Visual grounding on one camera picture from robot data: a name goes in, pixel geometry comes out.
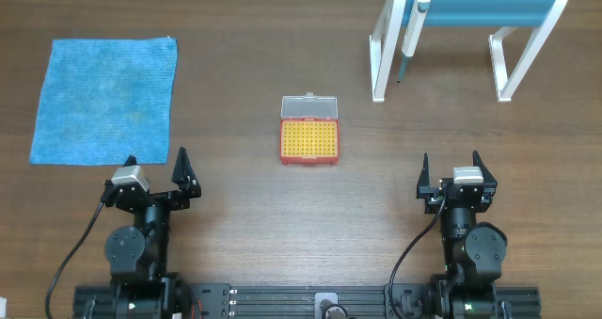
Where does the red and yellow tip box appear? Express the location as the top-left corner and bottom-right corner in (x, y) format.
(279, 91), (341, 167)

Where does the mounting rail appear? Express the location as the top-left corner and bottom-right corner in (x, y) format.
(72, 283), (542, 319)

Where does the white pipette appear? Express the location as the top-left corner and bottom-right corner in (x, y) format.
(397, 0), (435, 85)

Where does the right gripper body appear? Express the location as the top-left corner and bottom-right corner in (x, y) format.
(424, 179), (498, 215)

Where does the blue cloth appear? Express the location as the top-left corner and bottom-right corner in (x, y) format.
(28, 37), (180, 167)

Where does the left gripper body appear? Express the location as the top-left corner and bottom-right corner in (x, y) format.
(103, 180), (192, 215)

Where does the white and blue stand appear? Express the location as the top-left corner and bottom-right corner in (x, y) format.
(369, 0), (572, 104)

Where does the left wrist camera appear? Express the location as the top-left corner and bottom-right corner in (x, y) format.
(110, 164), (151, 193)

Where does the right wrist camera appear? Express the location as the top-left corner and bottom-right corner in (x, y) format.
(451, 166), (486, 185)

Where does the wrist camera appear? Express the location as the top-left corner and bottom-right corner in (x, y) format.
(451, 166), (486, 185)
(110, 164), (151, 193)

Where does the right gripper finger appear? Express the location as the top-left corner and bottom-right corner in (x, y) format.
(416, 152), (441, 200)
(471, 150), (499, 189)

